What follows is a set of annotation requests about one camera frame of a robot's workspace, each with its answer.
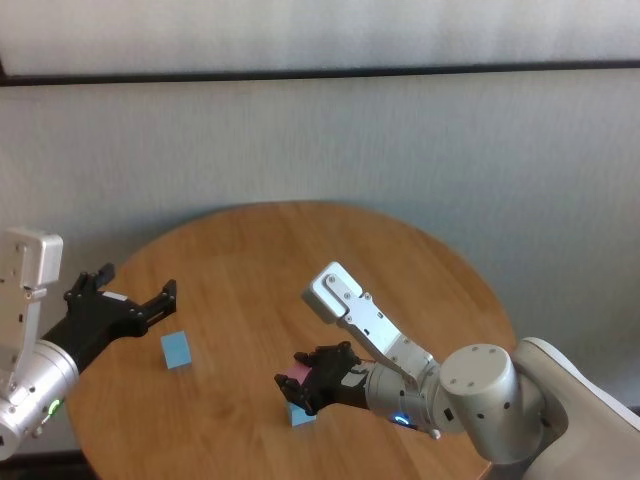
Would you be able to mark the light blue cube block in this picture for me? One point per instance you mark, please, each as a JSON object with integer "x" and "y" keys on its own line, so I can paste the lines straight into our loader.
{"x": 176, "y": 351}
{"x": 300, "y": 419}

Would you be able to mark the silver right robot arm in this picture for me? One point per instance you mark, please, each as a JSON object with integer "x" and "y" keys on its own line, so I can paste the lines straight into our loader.
{"x": 490, "y": 400}

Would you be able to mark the pink cube block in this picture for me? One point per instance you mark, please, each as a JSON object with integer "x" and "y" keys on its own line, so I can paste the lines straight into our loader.
{"x": 299, "y": 373}

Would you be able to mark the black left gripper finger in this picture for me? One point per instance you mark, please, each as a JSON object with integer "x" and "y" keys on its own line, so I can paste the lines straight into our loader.
{"x": 162, "y": 302}
{"x": 106, "y": 275}

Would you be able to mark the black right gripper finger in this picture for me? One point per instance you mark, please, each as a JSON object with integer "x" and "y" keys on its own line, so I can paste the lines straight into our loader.
{"x": 309, "y": 359}
{"x": 295, "y": 392}

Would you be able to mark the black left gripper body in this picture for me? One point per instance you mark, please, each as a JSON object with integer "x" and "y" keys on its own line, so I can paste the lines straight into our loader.
{"x": 95, "y": 320}

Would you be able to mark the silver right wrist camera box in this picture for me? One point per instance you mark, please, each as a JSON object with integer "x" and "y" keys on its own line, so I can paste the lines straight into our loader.
{"x": 350, "y": 305}

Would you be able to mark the black horizontal wall rail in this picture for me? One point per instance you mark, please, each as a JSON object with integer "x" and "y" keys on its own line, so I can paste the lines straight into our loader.
{"x": 320, "y": 74}

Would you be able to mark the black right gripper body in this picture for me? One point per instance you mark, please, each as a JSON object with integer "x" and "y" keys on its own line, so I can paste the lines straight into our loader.
{"x": 335, "y": 380}

